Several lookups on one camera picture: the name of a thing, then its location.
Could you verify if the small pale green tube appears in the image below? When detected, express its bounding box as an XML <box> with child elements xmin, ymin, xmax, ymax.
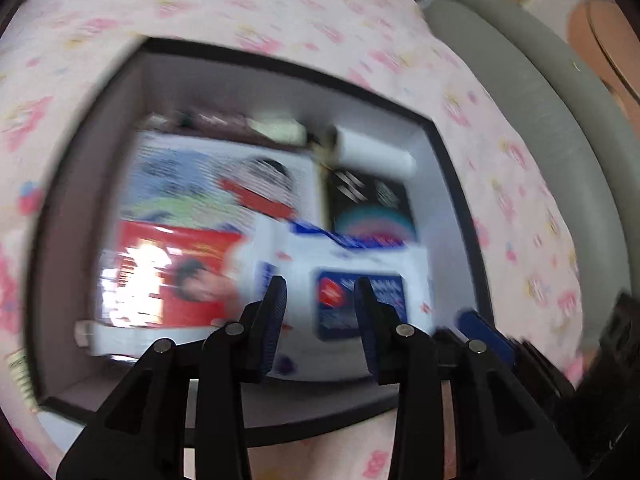
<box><xmin>250</xmin><ymin>117</ymin><xmax>308</xmax><ymax>143</ymax></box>

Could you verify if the small brown tube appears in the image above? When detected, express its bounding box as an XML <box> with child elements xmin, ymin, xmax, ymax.
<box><xmin>185</xmin><ymin>110</ymin><xmax>251</xmax><ymax>132</ymax></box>

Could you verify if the red printed packet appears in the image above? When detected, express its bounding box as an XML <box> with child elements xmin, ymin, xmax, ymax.
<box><xmin>100</xmin><ymin>220</ymin><xmax>251</xmax><ymax>328</ymax></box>

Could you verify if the white cylinder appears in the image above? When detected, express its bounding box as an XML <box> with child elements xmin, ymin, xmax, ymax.
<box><xmin>332</xmin><ymin>125</ymin><xmax>418</xmax><ymax>178</ymax></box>

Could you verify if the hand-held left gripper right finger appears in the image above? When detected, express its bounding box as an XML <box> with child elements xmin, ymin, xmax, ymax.
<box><xmin>353</xmin><ymin>277</ymin><xmax>583</xmax><ymax>480</ymax></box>

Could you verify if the pink printed blanket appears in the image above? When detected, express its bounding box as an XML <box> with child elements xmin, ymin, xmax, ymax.
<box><xmin>0</xmin><ymin>0</ymin><xmax>601</xmax><ymax>480</ymax></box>

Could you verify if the black cardboard box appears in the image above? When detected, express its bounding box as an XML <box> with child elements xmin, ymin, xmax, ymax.
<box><xmin>27</xmin><ymin>35</ymin><xmax>496</xmax><ymax>448</ymax></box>

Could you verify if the cartoon printed packet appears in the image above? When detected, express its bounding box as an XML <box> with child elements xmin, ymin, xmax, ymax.
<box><xmin>120</xmin><ymin>130</ymin><xmax>321</xmax><ymax>241</ymax></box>

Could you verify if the black screen protector box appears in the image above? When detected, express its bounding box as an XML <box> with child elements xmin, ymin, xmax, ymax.
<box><xmin>322</xmin><ymin>162</ymin><xmax>418</xmax><ymax>251</ymax></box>

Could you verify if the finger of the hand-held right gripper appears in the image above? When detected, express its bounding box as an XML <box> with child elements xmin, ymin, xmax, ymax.
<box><xmin>456</xmin><ymin>309</ymin><xmax>523</xmax><ymax>368</ymax></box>

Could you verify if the white and blue wipes packet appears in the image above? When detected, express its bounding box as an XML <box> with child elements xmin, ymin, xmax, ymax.
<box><xmin>227</xmin><ymin>215</ymin><xmax>436</xmax><ymax>381</ymax></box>

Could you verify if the green yellow corn packet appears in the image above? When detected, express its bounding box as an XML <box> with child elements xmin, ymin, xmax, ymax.
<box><xmin>4</xmin><ymin>347</ymin><xmax>40</xmax><ymax>408</ymax></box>

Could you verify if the grey padded headboard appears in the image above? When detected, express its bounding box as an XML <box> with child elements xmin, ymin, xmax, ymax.
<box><xmin>422</xmin><ymin>0</ymin><xmax>631</xmax><ymax>356</ymax></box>

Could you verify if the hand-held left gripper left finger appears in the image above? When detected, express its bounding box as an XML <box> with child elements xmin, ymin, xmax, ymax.
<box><xmin>56</xmin><ymin>275</ymin><xmax>288</xmax><ymax>480</ymax></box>

